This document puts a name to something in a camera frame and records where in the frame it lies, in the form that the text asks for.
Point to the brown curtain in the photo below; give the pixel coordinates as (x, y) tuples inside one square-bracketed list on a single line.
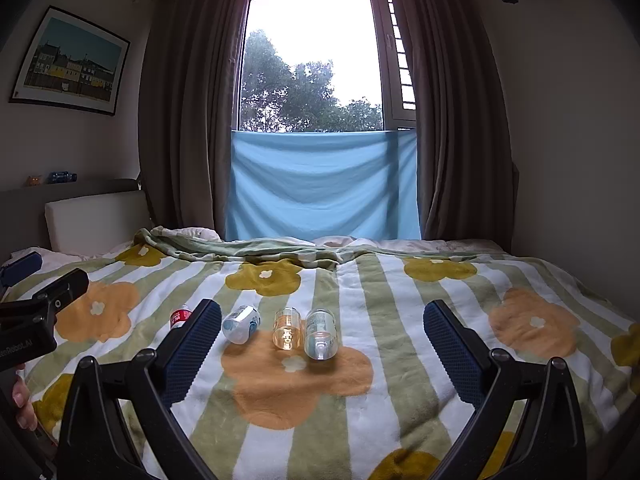
[(450, 110), (195, 110)]

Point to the white blue label bottle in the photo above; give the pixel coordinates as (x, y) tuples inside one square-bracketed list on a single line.
[(240, 325)]

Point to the grey headboard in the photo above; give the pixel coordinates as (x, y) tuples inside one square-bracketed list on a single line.
[(75, 186)]

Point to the framed wall picture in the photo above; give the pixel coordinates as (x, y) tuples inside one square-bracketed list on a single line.
[(70, 62)]

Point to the clear cup with label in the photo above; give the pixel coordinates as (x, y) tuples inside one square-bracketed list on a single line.
[(320, 335)]

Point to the white headboard cushion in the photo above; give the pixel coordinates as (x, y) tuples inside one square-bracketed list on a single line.
[(95, 220)]

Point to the flower print striped blanket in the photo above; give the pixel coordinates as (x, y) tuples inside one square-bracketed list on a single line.
[(400, 310)]

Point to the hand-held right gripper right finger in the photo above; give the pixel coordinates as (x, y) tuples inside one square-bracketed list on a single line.
[(450, 350)]

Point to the window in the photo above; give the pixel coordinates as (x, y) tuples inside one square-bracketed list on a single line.
[(310, 50)]

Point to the red label bottle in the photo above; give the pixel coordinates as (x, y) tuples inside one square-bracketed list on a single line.
[(178, 318)]

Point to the blue cloth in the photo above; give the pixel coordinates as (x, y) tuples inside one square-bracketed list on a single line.
[(320, 185)]

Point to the small orange figurine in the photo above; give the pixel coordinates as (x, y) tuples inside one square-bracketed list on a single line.
[(34, 180)]

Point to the person's left hand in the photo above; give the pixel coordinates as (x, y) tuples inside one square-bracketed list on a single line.
[(22, 402)]

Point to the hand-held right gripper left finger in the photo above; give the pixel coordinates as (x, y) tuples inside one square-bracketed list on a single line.
[(192, 345)]

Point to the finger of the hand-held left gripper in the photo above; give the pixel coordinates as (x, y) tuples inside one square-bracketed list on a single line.
[(22, 266), (60, 292)]

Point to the small blue toy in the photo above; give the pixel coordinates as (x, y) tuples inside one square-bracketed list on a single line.
[(62, 176)]

